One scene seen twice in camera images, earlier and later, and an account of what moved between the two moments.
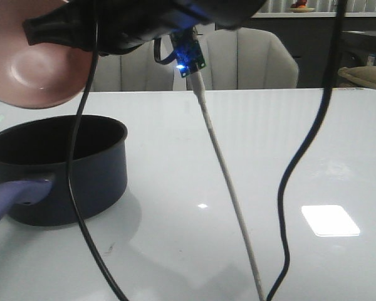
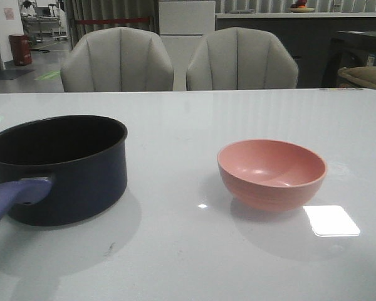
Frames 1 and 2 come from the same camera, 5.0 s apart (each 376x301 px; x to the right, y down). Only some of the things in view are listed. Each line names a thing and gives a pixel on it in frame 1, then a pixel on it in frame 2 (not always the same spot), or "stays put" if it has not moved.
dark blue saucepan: x=28 y=170 stays put
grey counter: x=312 y=37 stays put
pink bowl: x=40 y=75 to x=271 y=175
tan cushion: x=375 y=76 stays put
